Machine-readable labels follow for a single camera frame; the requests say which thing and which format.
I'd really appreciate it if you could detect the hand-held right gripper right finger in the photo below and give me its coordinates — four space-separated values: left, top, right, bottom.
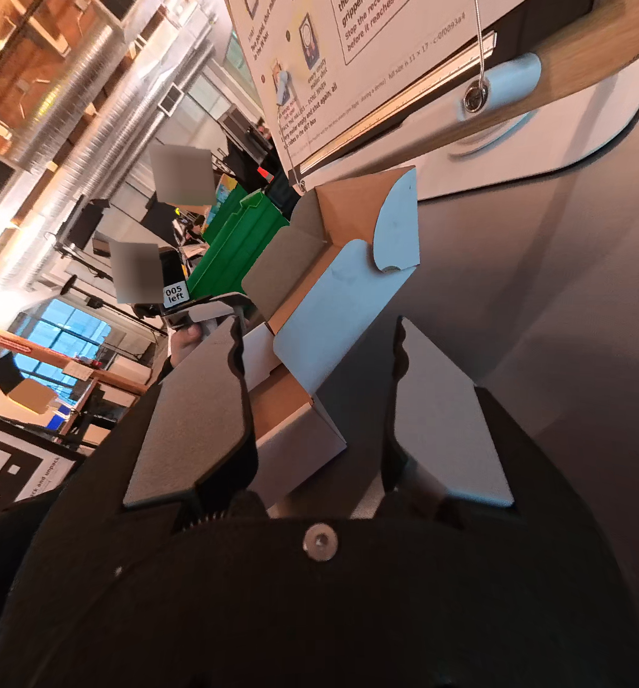
381 316 515 510

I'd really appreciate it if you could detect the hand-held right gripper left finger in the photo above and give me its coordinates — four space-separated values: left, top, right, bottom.
122 316 259 508

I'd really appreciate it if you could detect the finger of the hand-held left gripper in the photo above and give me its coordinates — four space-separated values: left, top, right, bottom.
188 300 240 338

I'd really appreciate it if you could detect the green plastic bin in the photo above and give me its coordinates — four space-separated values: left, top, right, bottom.
187 184 292 302

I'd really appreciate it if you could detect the white cardboard mailer box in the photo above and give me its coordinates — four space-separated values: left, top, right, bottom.
241 166 421 508

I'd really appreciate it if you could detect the black monitor on arm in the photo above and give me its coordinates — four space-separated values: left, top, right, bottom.
56 198 111 253

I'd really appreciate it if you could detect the person's left hand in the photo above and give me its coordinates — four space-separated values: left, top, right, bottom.
168 321 205 372

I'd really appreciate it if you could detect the black white tag sign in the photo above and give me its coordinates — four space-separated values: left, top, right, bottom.
0 418 81 521

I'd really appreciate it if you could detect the instruction sheet on wooden stand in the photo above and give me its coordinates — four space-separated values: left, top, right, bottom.
225 0 639 178

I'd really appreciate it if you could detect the silver ventilation duct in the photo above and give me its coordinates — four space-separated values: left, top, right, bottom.
8 21 132 173
24 32 218 253

